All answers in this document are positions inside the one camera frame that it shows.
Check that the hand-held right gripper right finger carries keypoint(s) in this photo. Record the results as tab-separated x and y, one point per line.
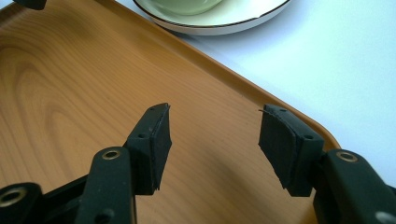
289	149

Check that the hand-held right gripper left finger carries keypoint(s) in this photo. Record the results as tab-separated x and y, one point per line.
151	149

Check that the wooden serving tray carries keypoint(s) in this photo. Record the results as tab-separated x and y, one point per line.
93	81

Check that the white plate with black rim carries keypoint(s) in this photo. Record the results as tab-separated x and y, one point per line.
230	21

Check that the pale green cup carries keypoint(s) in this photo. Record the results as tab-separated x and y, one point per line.
186	6

